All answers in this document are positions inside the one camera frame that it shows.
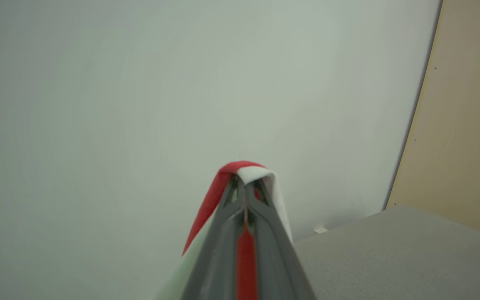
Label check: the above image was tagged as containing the beige wooden panel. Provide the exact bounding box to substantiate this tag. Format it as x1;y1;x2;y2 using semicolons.
384;0;480;241

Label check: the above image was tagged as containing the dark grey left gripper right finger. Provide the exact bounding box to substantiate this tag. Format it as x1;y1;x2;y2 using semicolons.
245;178;317;300

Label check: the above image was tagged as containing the red and white garment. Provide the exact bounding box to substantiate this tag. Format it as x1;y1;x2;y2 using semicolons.
153;161;294;300

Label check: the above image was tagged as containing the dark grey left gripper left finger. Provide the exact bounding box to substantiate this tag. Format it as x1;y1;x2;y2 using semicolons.
180;175;247;300

